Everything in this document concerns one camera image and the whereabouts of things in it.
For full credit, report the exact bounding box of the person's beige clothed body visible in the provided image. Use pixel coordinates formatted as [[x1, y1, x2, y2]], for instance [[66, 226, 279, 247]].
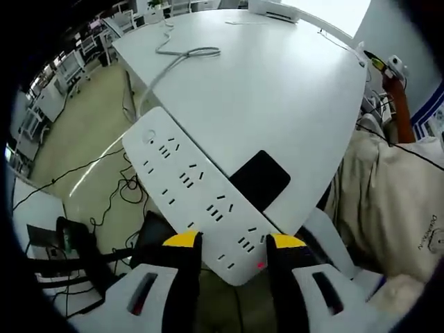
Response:
[[324, 112, 444, 306]]

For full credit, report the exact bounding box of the white table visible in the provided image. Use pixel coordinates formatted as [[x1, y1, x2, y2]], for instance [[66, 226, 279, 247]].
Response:
[[110, 7, 368, 237]]

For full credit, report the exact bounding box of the row of white office chairs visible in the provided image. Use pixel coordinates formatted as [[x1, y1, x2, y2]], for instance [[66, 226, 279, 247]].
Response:
[[13, 6, 138, 146]]

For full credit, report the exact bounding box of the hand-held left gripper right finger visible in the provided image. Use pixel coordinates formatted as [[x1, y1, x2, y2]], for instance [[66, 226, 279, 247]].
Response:
[[265, 232, 381, 333]]

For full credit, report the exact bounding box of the white power strip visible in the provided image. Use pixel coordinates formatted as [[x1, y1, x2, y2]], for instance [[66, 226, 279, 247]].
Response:
[[121, 105, 278, 287]]

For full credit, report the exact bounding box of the blue white banner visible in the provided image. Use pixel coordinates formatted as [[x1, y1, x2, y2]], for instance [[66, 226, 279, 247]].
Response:
[[411, 80, 444, 142]]

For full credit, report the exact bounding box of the grey power strip cable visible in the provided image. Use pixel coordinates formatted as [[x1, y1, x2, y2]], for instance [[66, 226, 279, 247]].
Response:
[[139, 19, 222, 117]]

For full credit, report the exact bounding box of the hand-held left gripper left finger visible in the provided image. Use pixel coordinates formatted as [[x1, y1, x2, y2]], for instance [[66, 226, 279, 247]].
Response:
[[103, 230, 205, 333]]

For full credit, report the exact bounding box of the white printer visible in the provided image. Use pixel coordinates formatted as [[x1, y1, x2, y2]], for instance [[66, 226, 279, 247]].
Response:
[[246, 0, 302, 22]]

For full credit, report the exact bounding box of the black device with green light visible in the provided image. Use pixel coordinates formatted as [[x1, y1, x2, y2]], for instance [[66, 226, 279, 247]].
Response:
[[55, 216, 94, 259]]

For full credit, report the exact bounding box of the bright window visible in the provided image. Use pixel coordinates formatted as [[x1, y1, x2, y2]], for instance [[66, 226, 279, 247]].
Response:
[[281, 0, 373, 40]]

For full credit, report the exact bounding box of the black floor cable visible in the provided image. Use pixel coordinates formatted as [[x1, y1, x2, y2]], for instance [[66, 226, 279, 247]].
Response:
[[13, 145, 148, 228]]

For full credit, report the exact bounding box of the white partition panel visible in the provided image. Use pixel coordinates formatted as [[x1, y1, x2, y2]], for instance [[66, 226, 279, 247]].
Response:
[[12, 180, 67, 244]]

